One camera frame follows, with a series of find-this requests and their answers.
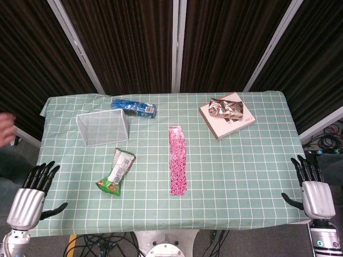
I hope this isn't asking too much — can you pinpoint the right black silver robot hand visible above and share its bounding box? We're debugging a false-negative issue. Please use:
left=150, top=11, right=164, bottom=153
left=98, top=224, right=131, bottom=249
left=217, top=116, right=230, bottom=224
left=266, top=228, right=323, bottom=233
left=280, top=154, right=337, bottom=221

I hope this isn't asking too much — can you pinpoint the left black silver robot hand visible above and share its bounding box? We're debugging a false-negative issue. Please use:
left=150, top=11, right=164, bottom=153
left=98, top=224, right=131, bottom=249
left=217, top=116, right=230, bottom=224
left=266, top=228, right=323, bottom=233
left=5, top=160, right=69, bottom=231

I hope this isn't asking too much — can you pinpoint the pink candy strip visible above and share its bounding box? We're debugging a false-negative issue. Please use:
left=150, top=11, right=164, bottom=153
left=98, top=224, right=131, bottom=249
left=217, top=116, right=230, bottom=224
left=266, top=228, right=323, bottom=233
left=168, top=125, right=188, bottom=196

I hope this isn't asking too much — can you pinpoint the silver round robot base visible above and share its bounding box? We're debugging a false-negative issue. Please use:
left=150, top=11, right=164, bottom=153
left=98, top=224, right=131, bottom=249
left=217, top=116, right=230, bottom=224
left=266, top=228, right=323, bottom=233
left=133, top=230, right=199, bottom=257

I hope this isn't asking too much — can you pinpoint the person bare hand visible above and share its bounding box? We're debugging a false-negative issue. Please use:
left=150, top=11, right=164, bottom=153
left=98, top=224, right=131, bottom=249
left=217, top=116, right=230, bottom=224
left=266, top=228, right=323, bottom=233
left=0, top=112, right=17, bottom=148

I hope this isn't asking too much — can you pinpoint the green white checked tablecloth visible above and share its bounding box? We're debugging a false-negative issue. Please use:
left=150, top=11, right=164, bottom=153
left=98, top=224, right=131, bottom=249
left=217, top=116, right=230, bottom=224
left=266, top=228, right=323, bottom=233
left=28, top=90, right=311, bottom=238

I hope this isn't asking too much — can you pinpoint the green white snack bag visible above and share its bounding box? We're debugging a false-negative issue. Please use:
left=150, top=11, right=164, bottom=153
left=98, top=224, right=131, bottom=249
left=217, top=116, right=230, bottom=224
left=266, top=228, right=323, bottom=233
left=96, top=147, right=137, bottom=196

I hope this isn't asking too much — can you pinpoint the clear plastic box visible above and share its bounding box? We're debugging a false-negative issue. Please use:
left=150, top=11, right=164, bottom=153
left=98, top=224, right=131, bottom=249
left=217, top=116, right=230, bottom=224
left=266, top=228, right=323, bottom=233
left=76, top=108, right=130, bottom=147

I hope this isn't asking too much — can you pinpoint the pink flat box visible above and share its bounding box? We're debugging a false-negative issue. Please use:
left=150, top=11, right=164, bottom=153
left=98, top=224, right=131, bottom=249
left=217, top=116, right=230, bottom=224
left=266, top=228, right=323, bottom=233
left=198, top=92, right=256, bottom=140

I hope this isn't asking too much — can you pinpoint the gold red foil bag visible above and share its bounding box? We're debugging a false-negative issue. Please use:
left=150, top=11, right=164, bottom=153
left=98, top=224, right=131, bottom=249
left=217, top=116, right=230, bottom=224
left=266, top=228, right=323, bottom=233
left=208, top=97, right=245, bottom=120

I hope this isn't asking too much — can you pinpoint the dark ribbed partition panel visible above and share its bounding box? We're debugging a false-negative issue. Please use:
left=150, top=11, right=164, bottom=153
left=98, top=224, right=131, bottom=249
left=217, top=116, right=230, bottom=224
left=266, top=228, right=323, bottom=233
left=60, top=0, right=174, bottom=96
left=180, top=0, right=293, bottom=93
left=250, top=0, right=343, bottom=134
left=0, top=0, right=99, bottom=141

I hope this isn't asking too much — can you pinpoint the blue cookie package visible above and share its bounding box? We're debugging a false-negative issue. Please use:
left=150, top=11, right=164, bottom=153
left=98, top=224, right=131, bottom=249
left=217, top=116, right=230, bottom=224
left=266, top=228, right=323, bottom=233
left=110, top=98, right=157, bottom=119

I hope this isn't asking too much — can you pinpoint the black floor cable tangle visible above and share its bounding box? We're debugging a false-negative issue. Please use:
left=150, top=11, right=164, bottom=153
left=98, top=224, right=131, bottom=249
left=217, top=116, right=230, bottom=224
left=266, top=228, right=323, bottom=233
left=302, top=120, right=343, bottom=155
left=63, top=230, right=143, bottom=257

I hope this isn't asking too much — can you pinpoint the white partition base rail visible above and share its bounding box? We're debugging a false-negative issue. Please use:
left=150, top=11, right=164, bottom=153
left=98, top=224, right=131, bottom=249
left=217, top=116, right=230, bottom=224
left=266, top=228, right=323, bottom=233
left=299, top=106, right=343, bottom=144
left=14, top=125, right=42, bottom=148

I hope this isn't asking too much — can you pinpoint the black cable with plug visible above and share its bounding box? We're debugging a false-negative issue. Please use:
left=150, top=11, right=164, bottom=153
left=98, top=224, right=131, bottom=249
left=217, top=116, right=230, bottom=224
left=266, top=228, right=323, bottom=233
left=207, top=229, right=230, bottom=257

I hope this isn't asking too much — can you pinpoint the white partition post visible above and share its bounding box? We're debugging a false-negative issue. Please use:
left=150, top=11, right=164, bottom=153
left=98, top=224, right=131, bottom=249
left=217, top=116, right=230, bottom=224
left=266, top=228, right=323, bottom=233
left=242, top=0, right=305, bottom=93
left=47, top=0, right=106, bottom=95
left=171, top=0, right=188, bottom=93

